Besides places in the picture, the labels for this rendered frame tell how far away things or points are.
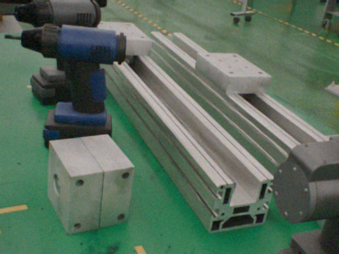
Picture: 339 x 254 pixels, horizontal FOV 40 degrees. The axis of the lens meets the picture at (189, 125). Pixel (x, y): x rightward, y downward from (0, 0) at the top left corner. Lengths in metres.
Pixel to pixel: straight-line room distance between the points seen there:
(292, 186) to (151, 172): 0.42
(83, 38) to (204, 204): 0.34
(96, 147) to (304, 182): 0.35
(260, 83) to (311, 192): 0.63
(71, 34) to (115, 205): 0.30
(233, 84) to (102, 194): 0.45
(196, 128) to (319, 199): 0.47
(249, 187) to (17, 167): 0.38
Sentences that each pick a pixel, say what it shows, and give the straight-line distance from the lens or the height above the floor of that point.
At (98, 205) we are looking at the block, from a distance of 0.65.
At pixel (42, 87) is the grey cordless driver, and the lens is 1.02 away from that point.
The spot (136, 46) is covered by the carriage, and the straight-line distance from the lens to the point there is 1.14.
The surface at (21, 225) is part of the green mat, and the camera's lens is 0.68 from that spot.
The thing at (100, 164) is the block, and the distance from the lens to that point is 0.64.
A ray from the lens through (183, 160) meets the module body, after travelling 0.74.
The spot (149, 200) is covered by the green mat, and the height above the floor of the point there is 0.78.
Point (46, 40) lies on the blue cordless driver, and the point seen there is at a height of 0.98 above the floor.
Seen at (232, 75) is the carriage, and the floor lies 0.90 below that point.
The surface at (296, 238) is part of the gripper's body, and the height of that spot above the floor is 0.90.
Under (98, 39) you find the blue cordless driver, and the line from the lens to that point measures 0.79.
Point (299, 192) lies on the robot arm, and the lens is 0.42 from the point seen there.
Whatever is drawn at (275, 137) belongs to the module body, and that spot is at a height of 0.86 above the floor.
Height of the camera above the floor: 1.20
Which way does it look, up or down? 25 degrees down
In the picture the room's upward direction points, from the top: 10 degrees clockwise
